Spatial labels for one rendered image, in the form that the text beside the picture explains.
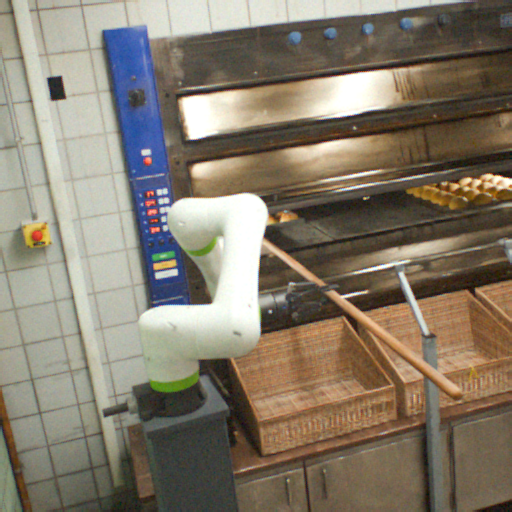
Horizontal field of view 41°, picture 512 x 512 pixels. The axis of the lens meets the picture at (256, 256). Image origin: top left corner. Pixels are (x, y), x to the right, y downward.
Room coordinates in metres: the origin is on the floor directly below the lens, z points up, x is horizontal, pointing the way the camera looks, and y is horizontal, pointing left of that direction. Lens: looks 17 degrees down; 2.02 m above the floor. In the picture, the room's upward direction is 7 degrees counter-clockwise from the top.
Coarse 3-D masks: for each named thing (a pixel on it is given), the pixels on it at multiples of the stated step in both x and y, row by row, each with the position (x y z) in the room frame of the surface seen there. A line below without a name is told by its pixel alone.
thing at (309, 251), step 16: (416, 224) 2.97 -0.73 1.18; (432, 224) 2.94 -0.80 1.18; (448, 224) 2.95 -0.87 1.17; (464, 224) 2.97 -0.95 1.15; (336, 240) 2.88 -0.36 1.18; (352, 240) 2.85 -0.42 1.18; (368, 240) 2.86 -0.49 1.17; (384, 240) 2.88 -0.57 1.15; (272, 256) 2.76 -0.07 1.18; (304, 256) 2.79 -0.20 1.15
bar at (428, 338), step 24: (504, 240) 2.60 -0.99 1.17; (384, 264) 2.49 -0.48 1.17; (408, 264) 2.50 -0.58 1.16; (288, 288) 2.39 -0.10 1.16; (408, 288) 2.43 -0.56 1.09; (432, 336) 2.27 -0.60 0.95; (432, 360) 2.27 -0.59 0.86; (432, 384) 2.27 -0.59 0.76; (432, 408) 2.27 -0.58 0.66; (432, 432) 2.27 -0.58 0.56; (432, 456) 2.27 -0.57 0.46; (432, 480) 2.27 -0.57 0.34; (432, 504) 2.28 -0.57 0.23
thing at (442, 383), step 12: (264, 240) 2.92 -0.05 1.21; (276, 252) 2.74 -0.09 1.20; (288, 264) 2.60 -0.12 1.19; (312, 276) 2.36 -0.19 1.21; (336, 300) 2.12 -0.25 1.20; (348, 312) 2.02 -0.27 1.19; (360, 312) 1.97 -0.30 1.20; (372, 324) 1.87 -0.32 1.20; (384, 336) 1.79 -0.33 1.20; (396, 348) 1.71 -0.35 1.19; (408, 360) 1.64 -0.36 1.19; (420, 360) 1.61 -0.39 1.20; (420, 372) 1.58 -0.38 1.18; (432, 372) 1.54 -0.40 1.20; (444, 384) 1.48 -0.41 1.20; (456, 396) 1.43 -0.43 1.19
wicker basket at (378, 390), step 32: (256, 352) 2.68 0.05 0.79; (288, 352) 2.71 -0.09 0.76; (320, 352) 2.74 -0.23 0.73; (352, 352) 2.72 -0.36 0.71; (256, 384) 2.64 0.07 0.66; (288, 384) 2.67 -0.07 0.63; (320, 384) 2.69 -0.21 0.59; (352, 384) 2.67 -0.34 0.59; (384, 384) 2.42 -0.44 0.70; (256, 416) 2.24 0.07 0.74; (288, 416) 2.24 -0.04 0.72; (320, 416) 2.28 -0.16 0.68; (352, 416) 2.31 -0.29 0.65; (384, 416) 2.34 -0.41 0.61; (288, 448) 2.24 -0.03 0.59
